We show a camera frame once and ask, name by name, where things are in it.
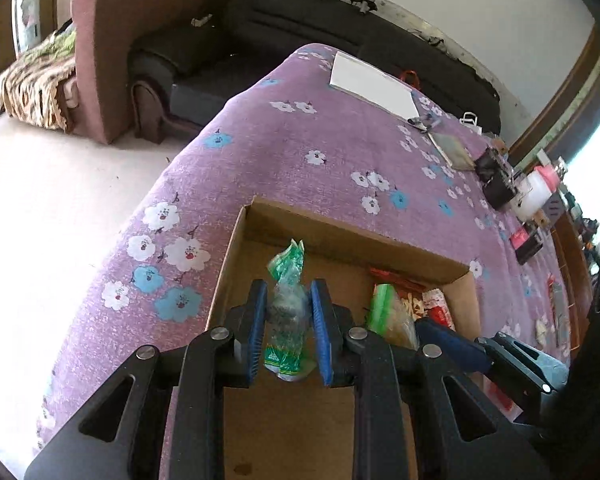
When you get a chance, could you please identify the scissors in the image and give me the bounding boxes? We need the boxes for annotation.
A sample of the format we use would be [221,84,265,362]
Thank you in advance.
[407,114,443,133]

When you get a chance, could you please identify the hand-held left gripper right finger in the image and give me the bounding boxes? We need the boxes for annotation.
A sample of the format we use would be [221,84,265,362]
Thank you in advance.
[307,279,552,480]

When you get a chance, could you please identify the black sofa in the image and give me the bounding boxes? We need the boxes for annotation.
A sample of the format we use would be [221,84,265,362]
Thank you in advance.
[127,0,503,146]

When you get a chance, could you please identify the white bottle pink cap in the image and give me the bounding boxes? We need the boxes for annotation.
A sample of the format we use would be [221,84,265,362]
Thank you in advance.
[510,165,563,222]

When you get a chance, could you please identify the black box device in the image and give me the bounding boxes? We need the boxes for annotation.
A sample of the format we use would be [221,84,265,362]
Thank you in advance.
[474,147,518,211]

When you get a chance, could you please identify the purple floral cloth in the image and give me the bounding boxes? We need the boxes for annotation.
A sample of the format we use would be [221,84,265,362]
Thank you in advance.
[35,42,593,480]

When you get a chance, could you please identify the green pastry packet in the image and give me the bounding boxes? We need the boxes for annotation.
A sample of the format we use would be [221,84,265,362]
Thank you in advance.
[365,284,420,350]

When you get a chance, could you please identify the brown patterned blanket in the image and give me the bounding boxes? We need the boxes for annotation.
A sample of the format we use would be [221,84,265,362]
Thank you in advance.
[0,35,78,131]

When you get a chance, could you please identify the grey small box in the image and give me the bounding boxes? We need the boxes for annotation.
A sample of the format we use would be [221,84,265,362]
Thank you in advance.
[542,192,568,221]

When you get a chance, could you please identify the red white snack packet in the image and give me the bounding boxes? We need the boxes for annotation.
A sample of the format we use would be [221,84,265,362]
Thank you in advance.
[422,287,456,331]

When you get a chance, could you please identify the clear red-edged packet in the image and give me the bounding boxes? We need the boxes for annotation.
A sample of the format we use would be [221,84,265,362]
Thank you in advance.
[547,275,573,346]

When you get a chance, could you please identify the red black small box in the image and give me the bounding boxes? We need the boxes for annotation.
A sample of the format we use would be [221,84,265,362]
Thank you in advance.
[509,225,546,266]

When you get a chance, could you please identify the green clear candy wrapper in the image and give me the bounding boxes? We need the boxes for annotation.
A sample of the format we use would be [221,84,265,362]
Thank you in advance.
[262,238,317,385]

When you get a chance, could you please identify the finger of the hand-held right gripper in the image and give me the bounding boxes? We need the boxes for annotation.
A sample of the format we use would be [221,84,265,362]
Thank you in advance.
[416,319,492,376]
[475,332,572,423]

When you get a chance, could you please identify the cardboard box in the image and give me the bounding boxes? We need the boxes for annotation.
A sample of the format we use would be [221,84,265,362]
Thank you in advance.
[205,197,483,480]

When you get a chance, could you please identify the brown pink armchair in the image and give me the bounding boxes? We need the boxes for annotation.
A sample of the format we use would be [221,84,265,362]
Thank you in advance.
[55,0,231,145]

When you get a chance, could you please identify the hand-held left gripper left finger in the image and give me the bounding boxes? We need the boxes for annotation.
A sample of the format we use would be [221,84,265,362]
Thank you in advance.
[24,280,271,480]

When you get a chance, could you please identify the frosted glass door panel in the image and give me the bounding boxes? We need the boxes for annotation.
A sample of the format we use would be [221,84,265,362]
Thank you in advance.
[10,0,46,56]

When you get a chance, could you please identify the green cloth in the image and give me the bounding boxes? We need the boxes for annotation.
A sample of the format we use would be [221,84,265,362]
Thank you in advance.
[45,27,77,58]

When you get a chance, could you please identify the white paper sheet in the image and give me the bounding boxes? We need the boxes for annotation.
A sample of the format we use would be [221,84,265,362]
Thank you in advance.
[329,51,421,120]

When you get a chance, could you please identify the dark red packet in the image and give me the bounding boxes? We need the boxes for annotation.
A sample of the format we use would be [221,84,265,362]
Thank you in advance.
[370,267,427,295]

